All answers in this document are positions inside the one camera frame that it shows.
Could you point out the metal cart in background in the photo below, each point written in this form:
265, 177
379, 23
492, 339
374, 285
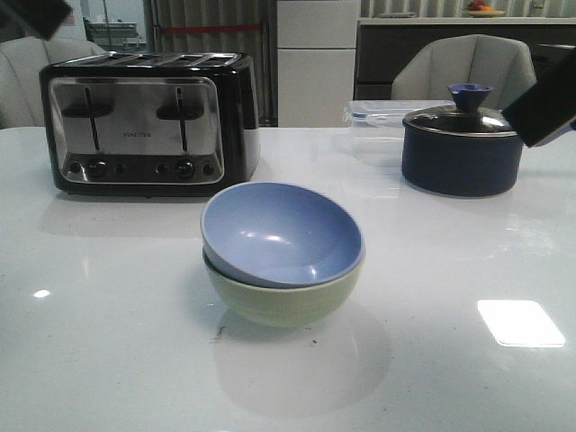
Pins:
113, 35

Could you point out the beige armchair left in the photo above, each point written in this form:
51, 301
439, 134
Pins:
21, 62

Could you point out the blue saucepan with handle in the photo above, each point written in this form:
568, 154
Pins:
468, 154

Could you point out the fruit plate on counter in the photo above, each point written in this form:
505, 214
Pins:
480, 9

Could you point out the clear plastic container blue lid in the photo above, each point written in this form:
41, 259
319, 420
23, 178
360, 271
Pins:
375, 131

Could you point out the red barrier belt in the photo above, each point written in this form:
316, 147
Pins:
213, 29

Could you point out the blue bowl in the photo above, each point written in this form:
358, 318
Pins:
278, 235

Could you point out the dark counter with white top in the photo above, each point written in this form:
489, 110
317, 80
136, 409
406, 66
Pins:
384, 47

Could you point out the glass lid blue knob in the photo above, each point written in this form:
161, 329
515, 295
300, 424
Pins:
465, 108

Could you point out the beige armchair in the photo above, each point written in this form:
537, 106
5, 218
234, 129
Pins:
21, 62
504, 64

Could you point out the beige armchair right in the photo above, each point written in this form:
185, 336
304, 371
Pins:
504, 64

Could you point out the green bowl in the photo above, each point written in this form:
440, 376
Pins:
282, 308

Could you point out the white drawer cabinet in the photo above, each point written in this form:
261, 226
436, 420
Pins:
316, 56

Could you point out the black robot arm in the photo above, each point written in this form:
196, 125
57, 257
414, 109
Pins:
40, 18
546, 110

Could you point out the black and steel toaster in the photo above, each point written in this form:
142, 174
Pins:
146, 124

